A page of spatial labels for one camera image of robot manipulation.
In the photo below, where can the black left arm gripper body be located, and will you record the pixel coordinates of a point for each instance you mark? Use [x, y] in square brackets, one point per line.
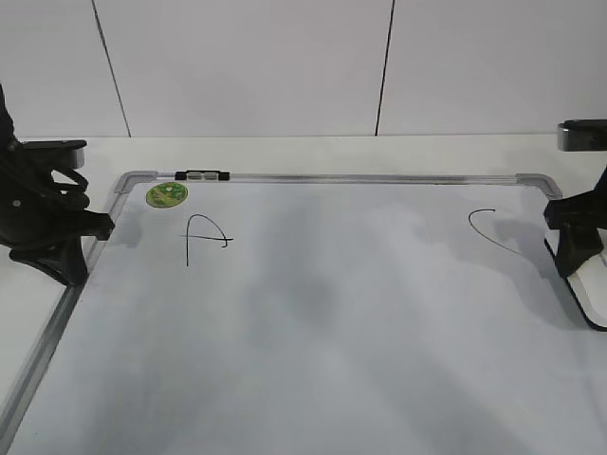
[43, 205]

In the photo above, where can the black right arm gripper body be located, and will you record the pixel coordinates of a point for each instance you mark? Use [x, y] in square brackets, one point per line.
[586, 210]

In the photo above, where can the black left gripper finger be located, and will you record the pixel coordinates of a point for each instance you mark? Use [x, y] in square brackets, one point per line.
[63, 262]

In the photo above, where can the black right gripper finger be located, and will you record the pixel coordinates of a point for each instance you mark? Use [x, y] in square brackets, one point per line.
[576, 246]

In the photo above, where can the white rectangular whiteboard eraser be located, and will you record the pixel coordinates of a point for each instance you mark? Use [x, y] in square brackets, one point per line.
[588, 286]

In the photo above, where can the green round magnet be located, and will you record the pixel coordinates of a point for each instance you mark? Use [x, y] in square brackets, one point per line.
[166, 195]

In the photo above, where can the black silver board hanger clip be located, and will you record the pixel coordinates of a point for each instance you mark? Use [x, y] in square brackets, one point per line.
[202, 175]

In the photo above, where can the aluminium framed whiteboard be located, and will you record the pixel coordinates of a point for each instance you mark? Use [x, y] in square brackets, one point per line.
[318, 315]

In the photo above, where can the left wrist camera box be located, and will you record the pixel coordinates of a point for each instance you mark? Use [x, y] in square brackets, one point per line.
[67, 153]

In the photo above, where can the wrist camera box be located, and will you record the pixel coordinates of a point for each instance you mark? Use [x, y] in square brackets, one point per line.
[67, 153]
[582, 135]

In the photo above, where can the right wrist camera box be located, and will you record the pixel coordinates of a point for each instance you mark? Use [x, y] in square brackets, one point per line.
[582, 135]

